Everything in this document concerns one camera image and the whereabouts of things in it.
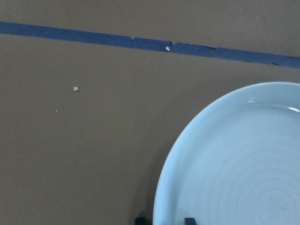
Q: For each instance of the light blue plate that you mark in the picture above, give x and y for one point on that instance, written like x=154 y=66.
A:
x=237 y=162

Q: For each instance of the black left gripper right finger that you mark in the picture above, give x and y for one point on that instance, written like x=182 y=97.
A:
x=189 y=221

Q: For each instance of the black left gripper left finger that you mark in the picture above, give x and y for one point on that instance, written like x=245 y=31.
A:
x=140 y=221

